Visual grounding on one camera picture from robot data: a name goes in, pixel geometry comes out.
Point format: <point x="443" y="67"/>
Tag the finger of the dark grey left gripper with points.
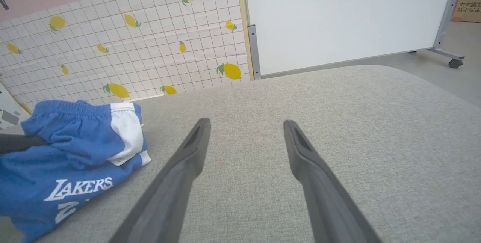
<point x="18" y="143"/>

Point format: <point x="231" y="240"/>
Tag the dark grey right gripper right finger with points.
<point x="327" y="205"/>

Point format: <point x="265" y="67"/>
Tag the white partition board with stand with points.
<point x="338" y="17"/>

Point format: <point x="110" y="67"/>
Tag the black caster wheel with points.
<point x="455" y="63"/>

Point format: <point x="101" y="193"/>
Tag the lemon print tile backdrop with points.
<point x="150" y="51"/>

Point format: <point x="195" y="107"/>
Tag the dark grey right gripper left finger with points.
<point x="169" y="198"/>

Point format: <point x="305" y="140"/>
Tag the grey white patterned panel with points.
<point x="9" y="113"/>

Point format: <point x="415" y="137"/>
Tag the blue Lakers basketball shorts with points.
<point x="75" y="141"/>

